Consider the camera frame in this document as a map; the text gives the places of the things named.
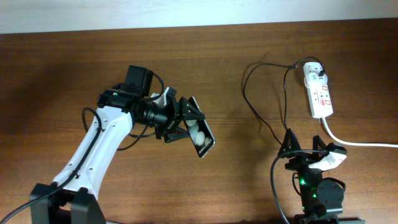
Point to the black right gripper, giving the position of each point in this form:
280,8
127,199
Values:
303,159

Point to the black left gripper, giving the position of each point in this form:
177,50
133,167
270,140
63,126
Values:
175,112

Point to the black smartphone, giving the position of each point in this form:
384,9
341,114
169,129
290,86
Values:
201,136

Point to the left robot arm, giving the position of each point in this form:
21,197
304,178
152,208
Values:
72,197

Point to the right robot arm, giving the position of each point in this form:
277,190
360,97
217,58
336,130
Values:
321,197

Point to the white usb charger adapter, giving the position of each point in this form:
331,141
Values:
314,74

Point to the white power strip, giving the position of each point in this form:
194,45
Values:
320,101

